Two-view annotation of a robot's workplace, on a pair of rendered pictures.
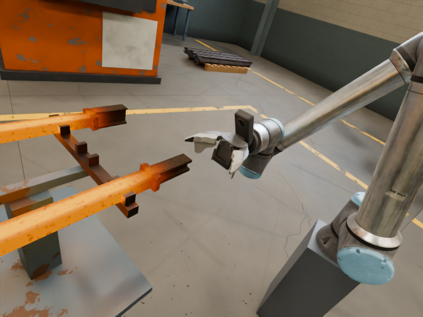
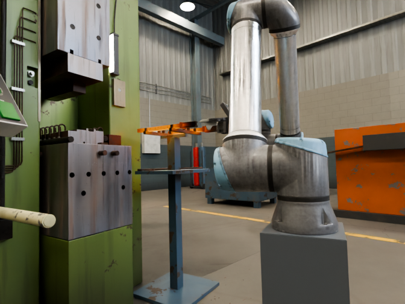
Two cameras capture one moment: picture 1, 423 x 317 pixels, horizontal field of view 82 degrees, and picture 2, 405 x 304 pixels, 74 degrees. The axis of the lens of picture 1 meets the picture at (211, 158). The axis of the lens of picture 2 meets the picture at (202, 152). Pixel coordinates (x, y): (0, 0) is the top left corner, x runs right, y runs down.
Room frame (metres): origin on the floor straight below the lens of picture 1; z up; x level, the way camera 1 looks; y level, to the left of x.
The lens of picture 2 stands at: (0.47, -1.46, 0.80)
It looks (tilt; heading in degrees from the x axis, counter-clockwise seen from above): 3 degrees up; 91
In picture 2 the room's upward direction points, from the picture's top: 2 degrees counter-clockwise
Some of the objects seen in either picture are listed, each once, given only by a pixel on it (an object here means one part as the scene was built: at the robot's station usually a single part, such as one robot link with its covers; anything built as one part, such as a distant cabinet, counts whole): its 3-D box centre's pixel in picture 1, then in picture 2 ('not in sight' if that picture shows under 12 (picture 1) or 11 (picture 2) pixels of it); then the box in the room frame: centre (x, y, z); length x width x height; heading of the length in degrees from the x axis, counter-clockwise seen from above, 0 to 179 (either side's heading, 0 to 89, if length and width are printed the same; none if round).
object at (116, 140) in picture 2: not in sight; (108, 141); (-0.09, 0.09, 0.95); 0.12 x 0.09 x 0.07; 147
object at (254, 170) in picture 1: (255, 159); (263, 143); (0.76, -0.15, 0.89); 0.12 x 0.09 x 0.12; 161
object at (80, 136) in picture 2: not in sight; (64, 139); (-0.31, 0.02, 0.96); 0.42 x 0.20 x 0.09; 147
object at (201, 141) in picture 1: (199, 144); not in sight; (0.56, 0.04, 1.01); 0.09 x 0.03 x 0.06; 113
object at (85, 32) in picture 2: not in sight; (71, 35); (-0.29, 0.06, 1.56); 0.42 x 0.39 x 0.40; 147
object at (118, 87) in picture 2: not in sight; (119, 93); (-0.07, 0.25, 1.27); 0.09 x 0.02 x 0.17; 57
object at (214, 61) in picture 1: (219, 60); not in sight; (5.95, 0.52, 0.12); 1.58 x 0.80 x 0.24; 135
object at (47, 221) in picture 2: not in sight; (19, 215); (-0.24, -0.43, 0.62); 0.44 x 0.05 x 0.05; 147
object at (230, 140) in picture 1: (235, 148); (228, 124); (0.60, -0.06, 1.00); 0.12 x 0.08 x 0.09; 149
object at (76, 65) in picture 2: not in sight; (64, 75); (-0.31, 0.02, 1.32); 0.42 x 0.20 x 0.10; 147
